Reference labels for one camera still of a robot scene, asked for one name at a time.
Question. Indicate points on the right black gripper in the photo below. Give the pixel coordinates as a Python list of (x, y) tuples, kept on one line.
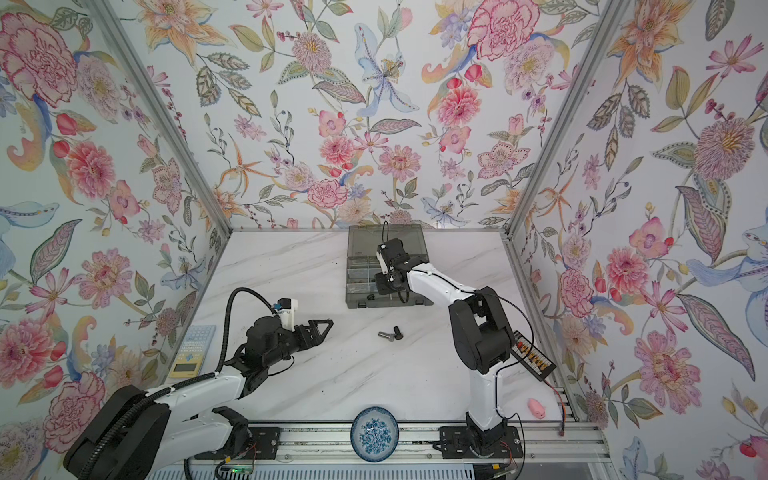
[(383, 289)]

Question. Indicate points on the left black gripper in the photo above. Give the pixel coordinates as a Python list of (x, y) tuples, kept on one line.
[(312, 332)]

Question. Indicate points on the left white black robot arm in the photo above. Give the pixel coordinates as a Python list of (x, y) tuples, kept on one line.
[(140, 431)]

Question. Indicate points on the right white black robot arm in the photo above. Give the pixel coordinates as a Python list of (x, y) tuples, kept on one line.
[(482, 336)]

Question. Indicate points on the grey compartment organizer box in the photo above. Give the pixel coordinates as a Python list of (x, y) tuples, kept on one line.
[(362, 265)]

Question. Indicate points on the blue patterned ceramic plate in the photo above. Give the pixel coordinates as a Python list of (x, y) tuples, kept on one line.
[(374, 434)]

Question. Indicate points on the yellow grey calculator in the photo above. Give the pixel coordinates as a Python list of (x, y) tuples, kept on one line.
[(192, 352)]

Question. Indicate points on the black case of bits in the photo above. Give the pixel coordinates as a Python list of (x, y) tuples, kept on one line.
[(533, 359)]

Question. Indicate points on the pink small toy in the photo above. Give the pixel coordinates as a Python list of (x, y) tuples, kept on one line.
[(537, 410)]

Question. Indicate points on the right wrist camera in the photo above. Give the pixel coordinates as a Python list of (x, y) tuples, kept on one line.
[(381, 259)]

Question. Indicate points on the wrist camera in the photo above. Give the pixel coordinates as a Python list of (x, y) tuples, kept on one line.
[(286, 311), (381, 259)]

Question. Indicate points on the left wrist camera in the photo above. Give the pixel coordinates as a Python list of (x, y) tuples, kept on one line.
[(286, 311)]

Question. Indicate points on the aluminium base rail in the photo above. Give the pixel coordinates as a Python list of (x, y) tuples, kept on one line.
[(526, 442)]

